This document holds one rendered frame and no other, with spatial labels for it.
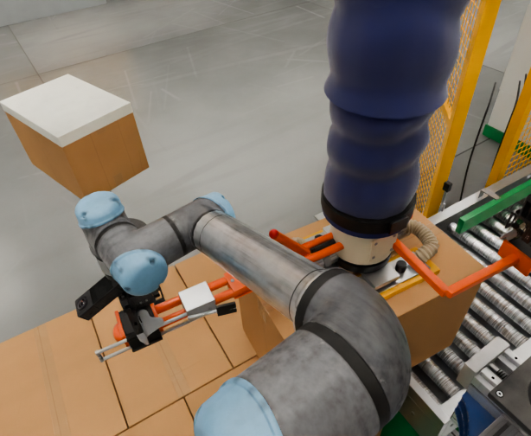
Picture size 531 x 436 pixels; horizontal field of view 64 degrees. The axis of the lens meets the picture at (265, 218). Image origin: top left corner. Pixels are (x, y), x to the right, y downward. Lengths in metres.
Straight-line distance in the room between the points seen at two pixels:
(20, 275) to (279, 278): 2.69
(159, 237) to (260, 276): 0.21
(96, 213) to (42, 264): 2.39
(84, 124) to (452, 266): 1.69
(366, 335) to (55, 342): 1.64
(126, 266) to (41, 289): 2.31
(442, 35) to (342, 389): 0.58
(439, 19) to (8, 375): 1.78
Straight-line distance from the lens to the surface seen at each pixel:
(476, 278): 1.09
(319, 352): 0.39
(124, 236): 0.69
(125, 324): 0.98
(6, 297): 3.03
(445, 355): 1.75
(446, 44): 0.79
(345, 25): 0.79
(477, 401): 1.28
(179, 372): 1.68
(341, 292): 0.44
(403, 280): 1.19
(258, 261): 0.54
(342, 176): 0.94
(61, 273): 2.97
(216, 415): 0.37
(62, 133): 2.17
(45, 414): 1.78
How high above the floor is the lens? 1.99
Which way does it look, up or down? 43 degrees down
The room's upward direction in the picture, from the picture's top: 4 degrees counter-clockwise
